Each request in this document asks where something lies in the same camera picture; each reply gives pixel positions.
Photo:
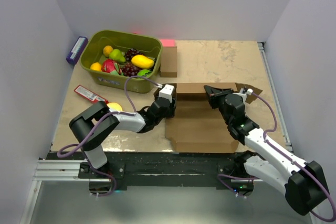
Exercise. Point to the orange fruit back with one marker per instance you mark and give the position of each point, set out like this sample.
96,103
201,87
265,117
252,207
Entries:
107,50

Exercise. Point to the large cardboard box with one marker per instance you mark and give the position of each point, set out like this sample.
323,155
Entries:
196,127

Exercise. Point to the green pear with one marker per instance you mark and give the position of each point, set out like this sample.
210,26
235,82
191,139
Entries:
117,56

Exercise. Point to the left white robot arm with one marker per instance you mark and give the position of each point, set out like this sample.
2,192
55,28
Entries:
93,125

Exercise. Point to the red rectangular packet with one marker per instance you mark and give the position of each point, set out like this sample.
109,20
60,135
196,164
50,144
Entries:
89,95

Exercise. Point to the small folded cardboard box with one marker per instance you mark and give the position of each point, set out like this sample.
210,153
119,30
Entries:
168,67

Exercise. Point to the green round fruit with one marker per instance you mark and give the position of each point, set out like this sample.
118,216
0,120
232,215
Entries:
144,74

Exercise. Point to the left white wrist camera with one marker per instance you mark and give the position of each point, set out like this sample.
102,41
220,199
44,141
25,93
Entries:
166,91

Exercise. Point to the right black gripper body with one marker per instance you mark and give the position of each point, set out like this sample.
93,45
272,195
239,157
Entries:
217,102

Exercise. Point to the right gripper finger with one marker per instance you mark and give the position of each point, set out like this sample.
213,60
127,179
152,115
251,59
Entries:
229,91
212,92

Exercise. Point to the purple grapes front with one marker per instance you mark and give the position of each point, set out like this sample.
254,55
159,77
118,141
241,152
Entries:
130,69

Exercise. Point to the purple grapes back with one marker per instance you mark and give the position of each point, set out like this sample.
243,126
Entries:
129,54

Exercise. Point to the yellow mango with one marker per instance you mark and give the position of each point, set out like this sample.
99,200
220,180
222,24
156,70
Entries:
142,62

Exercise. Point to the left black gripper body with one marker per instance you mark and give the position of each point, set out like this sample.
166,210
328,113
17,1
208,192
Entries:
169,112

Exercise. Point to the pink sticky note pad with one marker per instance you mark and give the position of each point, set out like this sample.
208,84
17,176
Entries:
167,42

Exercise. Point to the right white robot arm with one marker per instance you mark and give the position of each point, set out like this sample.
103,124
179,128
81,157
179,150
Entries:
303,184

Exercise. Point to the purple rectangular box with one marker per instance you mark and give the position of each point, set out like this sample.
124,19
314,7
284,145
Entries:
76,51

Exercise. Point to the orange fruit front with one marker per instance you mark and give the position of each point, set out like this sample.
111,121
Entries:
96,66

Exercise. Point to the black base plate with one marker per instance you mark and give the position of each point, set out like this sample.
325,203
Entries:
164,169

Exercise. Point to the orange round sponge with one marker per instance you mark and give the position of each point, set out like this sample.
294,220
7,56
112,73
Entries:
114,106

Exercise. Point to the purple grapes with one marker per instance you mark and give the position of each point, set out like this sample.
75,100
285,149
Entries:
130,69
129,54

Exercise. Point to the orange fruit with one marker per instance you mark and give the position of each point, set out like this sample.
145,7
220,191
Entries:
96,66
107,50

